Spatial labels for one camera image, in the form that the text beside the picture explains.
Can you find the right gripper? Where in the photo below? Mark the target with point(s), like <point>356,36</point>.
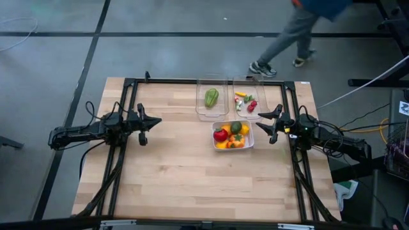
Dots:
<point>286,124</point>

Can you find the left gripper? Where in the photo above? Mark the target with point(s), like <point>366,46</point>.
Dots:
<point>140,124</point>

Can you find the small red bell pepper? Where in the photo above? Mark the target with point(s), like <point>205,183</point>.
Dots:
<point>250,109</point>
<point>254,103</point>

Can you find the yellow lemon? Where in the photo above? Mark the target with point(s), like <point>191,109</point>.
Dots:
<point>245,129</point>
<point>222,145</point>

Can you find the small green bell pepper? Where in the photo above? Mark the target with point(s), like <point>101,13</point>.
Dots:
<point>248,98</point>

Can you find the dark green avocado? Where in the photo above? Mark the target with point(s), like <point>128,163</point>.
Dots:
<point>236,127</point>

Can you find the orange tomato with green leaf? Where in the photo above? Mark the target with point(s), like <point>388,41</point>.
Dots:
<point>237,141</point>

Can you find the small yellow corn cob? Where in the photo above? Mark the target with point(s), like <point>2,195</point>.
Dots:
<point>240,94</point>

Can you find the orange mango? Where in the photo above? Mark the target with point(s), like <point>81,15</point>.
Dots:
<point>226,128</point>

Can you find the red apple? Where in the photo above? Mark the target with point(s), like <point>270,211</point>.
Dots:
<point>220,135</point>

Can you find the light green chayote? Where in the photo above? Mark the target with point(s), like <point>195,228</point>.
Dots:
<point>211,97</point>

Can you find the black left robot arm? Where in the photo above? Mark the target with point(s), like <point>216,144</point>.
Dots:
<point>80,132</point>

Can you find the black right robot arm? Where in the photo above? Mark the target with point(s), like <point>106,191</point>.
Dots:
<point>345,143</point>

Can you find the clear container with produce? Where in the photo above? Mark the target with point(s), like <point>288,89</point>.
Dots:
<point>250,143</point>

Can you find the clear plastic bin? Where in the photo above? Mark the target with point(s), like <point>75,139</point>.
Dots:
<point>243,113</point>
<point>220,108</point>

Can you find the person's shoe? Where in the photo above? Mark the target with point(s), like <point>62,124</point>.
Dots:
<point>263,69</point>
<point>302,60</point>

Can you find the person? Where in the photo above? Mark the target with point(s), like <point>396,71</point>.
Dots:
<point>287,35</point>

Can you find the white and green bag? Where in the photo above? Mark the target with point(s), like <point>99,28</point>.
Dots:
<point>343,191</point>

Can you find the white paper label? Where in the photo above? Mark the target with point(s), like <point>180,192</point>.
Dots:
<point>404,108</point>

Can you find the black stand foot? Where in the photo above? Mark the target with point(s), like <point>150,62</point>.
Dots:
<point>9,142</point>

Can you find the black aluminium frame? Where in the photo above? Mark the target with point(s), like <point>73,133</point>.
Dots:
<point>166,81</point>

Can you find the black desk frame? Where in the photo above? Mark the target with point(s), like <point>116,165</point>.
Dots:
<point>367,83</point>

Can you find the silver mounting bracket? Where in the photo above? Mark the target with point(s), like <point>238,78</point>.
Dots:
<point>295,226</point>
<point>118,223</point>

